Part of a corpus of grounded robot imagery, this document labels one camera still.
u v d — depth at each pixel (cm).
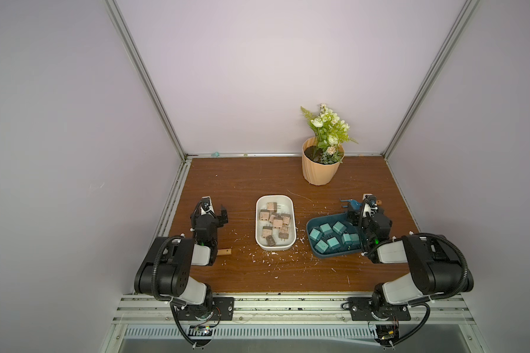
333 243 86
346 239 86
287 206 96
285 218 93
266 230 90
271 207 97
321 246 85
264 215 95
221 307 74
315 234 88
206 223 71
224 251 85
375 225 70
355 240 83
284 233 88
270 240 85
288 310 74
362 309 73
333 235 88
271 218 94
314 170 97
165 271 44
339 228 90
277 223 90
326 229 90
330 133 89
